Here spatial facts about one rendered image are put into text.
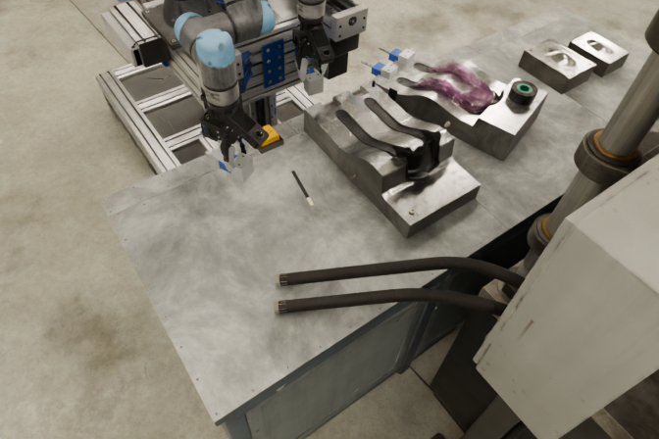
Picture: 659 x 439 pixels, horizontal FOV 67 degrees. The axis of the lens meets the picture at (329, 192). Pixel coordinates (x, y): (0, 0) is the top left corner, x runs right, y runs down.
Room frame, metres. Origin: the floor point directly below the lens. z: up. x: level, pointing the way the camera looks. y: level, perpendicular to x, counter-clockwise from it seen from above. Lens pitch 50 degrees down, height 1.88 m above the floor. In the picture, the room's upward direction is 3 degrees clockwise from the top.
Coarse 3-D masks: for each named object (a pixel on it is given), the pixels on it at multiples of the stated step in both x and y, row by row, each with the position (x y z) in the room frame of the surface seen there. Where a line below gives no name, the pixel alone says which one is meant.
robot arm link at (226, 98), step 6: (210, 90) 0.85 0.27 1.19; (228, 90) 0.86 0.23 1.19; (234, 90) 0.87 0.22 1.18; (210, 96) 0.85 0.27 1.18; (216, 96) 0.85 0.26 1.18; (222, 96) 0.85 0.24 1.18; (228, 96) 0.85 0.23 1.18; (234, 96) 0.87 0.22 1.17; (210, 102) 0.85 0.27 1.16; (216, 102) 0.85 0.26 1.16; (222, 102) 0.85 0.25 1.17; (228, 102) 0.85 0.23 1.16
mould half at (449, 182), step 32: (352, 96) 1.24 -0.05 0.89; (384, 96) 1.25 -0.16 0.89; (320, 128) 1.10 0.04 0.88; (384, 128) 1.11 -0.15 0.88; (352, 160) 0.97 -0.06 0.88; (384, 160) 0.93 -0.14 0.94; (448, 160) 1.01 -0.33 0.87; (384, 192) 0.87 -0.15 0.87; (416, 192) 0.89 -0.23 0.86; (448, 192) 0.89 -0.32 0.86; (416, 224) 0.79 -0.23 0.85
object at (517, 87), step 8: (520, 80) 1.30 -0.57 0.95; (512, 88) 1.26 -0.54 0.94; (520, 88) 1.27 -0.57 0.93; (528, 88) 1.27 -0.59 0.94; (536, 88) 1.26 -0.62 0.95; (512, 96) 1.24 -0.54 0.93; (520, 96) 1.23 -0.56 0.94; (528, 96) 1.22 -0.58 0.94; (520, 104) 1.22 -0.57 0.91; (528, 104) 1.22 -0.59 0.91
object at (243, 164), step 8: (208, 152) 0.92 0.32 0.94; (240, 152) 0.90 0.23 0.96; (240, 160) 0.87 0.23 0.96; (248, 160) 0.88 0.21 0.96; (224, 168) 0.87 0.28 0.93; (240, 168) 0.85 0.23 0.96; (248, 168) 0.87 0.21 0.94; (232, 176) 0.86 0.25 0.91; (240, 176) 0.85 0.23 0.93; (248, 176) 0.86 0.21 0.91
